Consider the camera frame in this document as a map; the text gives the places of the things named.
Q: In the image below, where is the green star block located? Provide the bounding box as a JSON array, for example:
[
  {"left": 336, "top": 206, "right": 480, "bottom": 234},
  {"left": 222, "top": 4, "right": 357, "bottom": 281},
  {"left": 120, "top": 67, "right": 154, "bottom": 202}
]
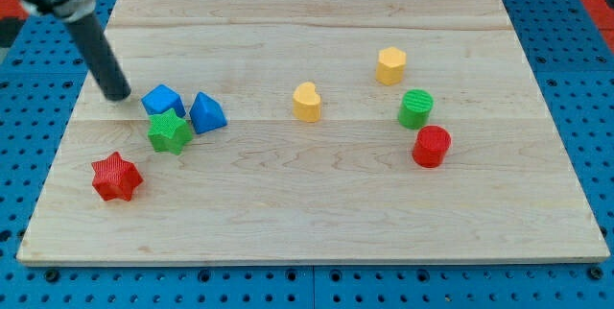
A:
[{"left": 148, "top": 108, "right": 193, "bottom": 155}]

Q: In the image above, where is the blue triangle block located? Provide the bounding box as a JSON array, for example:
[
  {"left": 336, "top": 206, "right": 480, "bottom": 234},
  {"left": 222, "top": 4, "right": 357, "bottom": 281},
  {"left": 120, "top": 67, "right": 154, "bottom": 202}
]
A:
[{"left": 189, "top": 92, "right": 227, "bottom": 134}]

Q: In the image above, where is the green cylinder block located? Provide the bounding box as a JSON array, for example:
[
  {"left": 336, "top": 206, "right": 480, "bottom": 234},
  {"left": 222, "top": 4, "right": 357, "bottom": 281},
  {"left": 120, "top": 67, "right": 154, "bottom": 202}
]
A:
[{"left": 398, "top": 89, "right": 434, "bottom": 130}]

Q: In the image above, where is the red star block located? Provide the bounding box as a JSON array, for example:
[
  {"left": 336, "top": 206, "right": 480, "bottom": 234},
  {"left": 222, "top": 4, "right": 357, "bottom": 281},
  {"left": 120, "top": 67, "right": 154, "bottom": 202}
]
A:
[{"left": 91, "top": 152, "right": 143, "bottom": 202}]

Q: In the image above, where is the yellow hexagon block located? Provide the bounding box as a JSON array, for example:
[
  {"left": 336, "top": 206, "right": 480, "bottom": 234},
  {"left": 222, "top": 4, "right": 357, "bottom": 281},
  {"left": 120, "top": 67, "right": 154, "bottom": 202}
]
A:
[{"left": 375, "top": 47, "right": 407, "bottom": 85}]

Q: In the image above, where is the yellow heart block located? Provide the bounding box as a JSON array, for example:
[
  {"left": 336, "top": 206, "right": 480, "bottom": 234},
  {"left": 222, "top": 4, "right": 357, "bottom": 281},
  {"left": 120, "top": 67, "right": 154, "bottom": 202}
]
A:
[{"left": 293, "top": 82, "right": 321, "bottom": 123}]

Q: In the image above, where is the blue cube block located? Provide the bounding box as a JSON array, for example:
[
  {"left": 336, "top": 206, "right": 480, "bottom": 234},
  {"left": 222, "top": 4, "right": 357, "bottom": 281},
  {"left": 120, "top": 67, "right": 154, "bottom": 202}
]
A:
[{"left": 141, "top": 84, "right": 186, "bottom": 117}]

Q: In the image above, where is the wooden board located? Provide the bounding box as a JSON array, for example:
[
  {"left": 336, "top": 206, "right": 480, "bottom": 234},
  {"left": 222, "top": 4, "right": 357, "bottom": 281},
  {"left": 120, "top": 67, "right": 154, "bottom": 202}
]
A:
[{"left": 17, "top": 0, "right": 609, "bottom": 267}]

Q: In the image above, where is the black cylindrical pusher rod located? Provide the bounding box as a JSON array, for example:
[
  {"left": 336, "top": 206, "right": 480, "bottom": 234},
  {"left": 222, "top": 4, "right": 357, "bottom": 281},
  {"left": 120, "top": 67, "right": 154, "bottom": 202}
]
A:
[{"left": 65, "top": 13, "right": 131, "bottom": 102}]

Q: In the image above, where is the red cylinder block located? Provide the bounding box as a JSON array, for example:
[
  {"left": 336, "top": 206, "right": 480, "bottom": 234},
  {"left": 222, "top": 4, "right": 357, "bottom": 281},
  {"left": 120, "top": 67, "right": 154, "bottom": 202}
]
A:
[{"left": 412, "top": 125, "right": 452, "bottom": 168}]

